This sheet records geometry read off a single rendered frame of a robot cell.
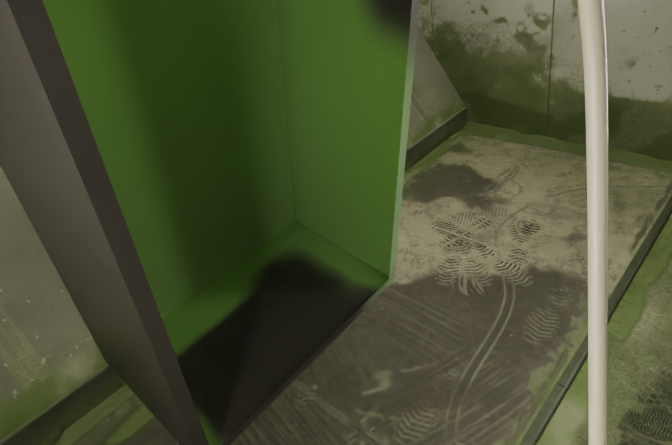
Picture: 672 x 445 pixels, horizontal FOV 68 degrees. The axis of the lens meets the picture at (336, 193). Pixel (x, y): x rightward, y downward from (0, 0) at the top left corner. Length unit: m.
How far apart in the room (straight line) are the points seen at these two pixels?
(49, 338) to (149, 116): 0.99
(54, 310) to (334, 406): 0.91
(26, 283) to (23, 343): 0.18
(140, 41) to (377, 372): 1.16
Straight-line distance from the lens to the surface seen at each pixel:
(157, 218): 1.11
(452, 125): 2.83
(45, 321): 1.81
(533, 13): 2.61
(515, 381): 1.61
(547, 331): 1.75
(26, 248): 1.83
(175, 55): 0.99
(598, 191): 0.46
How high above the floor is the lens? 1.32
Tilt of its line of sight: 31 degrees down
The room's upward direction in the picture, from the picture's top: 11 degrees counter-clockwise
